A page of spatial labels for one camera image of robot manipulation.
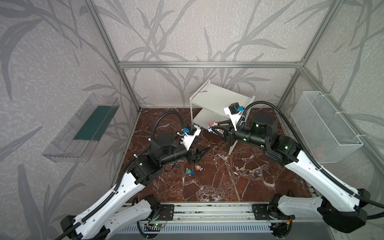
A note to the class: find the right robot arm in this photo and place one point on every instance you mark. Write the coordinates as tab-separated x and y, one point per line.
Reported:
340	206

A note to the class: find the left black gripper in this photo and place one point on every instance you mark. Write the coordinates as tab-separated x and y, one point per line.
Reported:
190	153

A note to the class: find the teal hooded Doraemon figure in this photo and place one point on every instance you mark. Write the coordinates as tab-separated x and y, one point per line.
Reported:
190	172

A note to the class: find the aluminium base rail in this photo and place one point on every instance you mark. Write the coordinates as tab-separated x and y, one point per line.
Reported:
210	213

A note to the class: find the white two-tier shelf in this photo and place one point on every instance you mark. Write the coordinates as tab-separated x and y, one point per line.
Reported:
212	99

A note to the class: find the clear plastic wall bin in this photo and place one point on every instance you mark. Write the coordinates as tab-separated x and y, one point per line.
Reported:
79	138

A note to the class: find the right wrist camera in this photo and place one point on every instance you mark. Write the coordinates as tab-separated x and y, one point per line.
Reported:
236	114

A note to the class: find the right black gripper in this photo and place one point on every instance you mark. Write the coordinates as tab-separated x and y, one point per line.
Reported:
227	133

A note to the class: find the pink toy in basket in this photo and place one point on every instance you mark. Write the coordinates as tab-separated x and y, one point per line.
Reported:
319	153

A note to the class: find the white hooded Doraemon figure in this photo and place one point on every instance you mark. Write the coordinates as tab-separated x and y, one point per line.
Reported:
211	129

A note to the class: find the white wire mesh basket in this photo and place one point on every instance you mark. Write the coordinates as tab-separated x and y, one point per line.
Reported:
322	125

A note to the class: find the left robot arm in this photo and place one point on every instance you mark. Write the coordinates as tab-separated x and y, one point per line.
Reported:
137	175

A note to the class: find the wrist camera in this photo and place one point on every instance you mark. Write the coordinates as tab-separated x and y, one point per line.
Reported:
188	135
236	114

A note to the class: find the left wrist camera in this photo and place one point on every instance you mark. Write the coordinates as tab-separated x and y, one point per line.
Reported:
188	135

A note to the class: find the lion mane Doraemon figure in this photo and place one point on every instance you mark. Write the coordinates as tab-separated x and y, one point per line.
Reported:
198	168

